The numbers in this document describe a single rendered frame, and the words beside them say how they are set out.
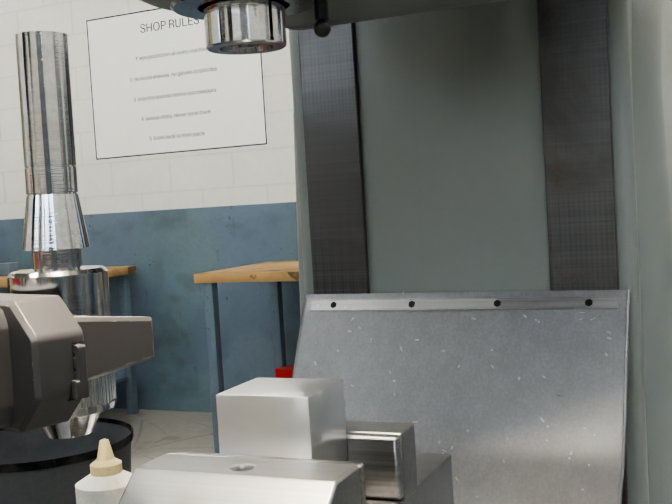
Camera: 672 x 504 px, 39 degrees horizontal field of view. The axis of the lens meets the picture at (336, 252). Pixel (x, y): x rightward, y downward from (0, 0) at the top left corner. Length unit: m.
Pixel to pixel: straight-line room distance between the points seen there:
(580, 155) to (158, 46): 5.02
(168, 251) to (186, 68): 1.07
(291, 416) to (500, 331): 0.37
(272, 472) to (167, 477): 0.06
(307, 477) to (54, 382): 0.16
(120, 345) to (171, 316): 5.30
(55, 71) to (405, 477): 0.31
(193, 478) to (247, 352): 4.99
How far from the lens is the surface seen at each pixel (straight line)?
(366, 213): 0.94
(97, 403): 0.47
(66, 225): 0.47
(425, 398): 0.89
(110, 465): 0.63
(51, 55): 0.47
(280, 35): 0.57
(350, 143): 0.94
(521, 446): 0.85
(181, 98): 5.68
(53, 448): 2.83
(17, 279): 0.47
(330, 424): 0.57
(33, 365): 0.40
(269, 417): 0.55
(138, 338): 0.47
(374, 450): 0.59
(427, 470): 0.66
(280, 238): 5.33
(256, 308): 5.45
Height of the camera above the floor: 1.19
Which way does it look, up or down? 3 degrees down
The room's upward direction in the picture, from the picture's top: 3 degrees counter-clockwise
